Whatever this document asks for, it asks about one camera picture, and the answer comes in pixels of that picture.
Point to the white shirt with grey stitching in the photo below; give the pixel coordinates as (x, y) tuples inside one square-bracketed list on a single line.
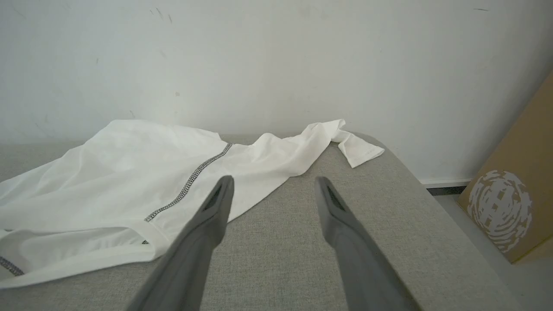
[(129, 190)]

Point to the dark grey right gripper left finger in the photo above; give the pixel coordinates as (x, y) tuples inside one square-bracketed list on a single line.
[(190, 255)]

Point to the white baseboard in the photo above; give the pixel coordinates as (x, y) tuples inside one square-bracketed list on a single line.
[(445, 182)]

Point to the brown cardboard box white print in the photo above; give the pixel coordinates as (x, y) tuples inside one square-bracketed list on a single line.
[(514, 190)]

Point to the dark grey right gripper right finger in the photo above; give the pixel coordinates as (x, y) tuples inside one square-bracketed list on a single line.
[(358, 259)]

